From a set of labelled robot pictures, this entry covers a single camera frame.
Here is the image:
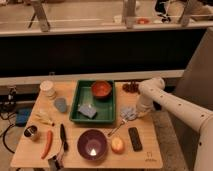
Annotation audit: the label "light blue towel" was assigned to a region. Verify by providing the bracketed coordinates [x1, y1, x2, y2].
[120, 107, 138, 121]

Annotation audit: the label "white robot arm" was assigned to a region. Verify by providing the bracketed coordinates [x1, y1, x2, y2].
[136, 77, 213, 171]

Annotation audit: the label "black remote control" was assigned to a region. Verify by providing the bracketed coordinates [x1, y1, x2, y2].
[128, 127, 143, 151]

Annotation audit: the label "dark red grapes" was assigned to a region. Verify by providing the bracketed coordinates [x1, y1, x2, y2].
[122, 82, 139, 93]

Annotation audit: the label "orange fruit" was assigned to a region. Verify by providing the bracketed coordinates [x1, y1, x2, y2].
[111, 137, 125, 154]

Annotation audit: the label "red bowl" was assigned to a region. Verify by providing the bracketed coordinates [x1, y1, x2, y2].
[91, 81, 112, 99]

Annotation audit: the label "blue sponge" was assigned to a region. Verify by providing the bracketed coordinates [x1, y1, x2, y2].
[78, 104, 97, 118]

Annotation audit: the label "purple bowl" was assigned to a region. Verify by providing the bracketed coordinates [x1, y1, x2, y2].
[77, 129, 108, 161]

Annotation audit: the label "green plastic tray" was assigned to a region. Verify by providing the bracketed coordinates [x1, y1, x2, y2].
[69, 80, 116, 124]

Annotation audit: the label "grey blue cup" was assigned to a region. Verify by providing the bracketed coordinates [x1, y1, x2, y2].
[54, 98, 67, 113]

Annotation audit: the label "orange carrot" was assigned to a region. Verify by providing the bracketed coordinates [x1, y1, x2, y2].
[41, 130, 53, 159]

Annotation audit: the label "yellow banana toy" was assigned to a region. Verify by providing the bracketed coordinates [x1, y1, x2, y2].
[36, 113, 54, 126]

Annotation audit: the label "silver binder clip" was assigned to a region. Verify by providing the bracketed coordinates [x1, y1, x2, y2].
[48, 154, 63, 171]

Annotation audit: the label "blue box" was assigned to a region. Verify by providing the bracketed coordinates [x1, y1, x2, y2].
[15, 108, 32, 127]

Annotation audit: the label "black handled knife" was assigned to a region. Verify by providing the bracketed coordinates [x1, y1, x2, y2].
[60, 124, 69, 151]

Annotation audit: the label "black cable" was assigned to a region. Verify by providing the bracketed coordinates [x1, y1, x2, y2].
[1, 113, 21, 155]

